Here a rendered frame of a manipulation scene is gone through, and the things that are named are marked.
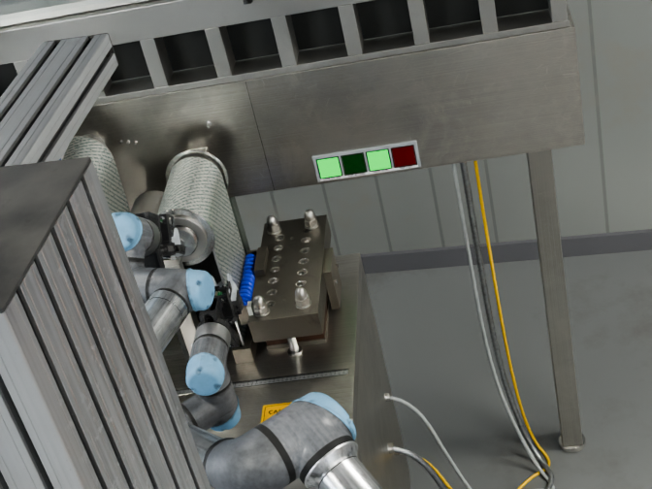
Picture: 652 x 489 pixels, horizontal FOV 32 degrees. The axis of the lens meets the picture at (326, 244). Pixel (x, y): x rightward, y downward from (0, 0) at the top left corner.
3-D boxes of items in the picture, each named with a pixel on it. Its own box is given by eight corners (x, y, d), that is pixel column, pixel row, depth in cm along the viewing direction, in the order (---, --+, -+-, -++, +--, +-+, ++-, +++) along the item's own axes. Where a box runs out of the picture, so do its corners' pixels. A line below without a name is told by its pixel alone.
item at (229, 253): (233, 316, 262) (211, 249, 252) (244, 256, 282) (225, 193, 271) (235, 315, 262) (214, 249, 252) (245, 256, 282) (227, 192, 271)
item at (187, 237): (202, 239, 247) (187, 263, 251) (204, 233, 249) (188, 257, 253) (171, 223, 245) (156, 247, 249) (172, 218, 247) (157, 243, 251)
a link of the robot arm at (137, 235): (93, 254, 213) (97, 209, 214) (114, 258, 224) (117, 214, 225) (134, 256, 212) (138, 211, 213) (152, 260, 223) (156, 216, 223)
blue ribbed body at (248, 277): (237, 316, 263) (233, 305, 261) (246, 262, 281) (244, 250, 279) (252, 314, 263) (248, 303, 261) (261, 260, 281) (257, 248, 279)
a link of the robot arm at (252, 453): (244, 527, 194) (149, 468, 237) (298, 491, 198) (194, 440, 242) (216, 469, 191) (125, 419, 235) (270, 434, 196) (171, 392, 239)
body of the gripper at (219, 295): (231, 278, 249) (224, 312, 239) (241, 309, 254) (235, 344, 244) (197, 283, 250) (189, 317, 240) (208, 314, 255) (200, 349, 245)
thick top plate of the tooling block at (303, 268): (253, 342, 261) (247, 321, 257) (270, 243, 294) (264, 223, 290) (323, 334, 258) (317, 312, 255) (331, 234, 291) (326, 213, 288)
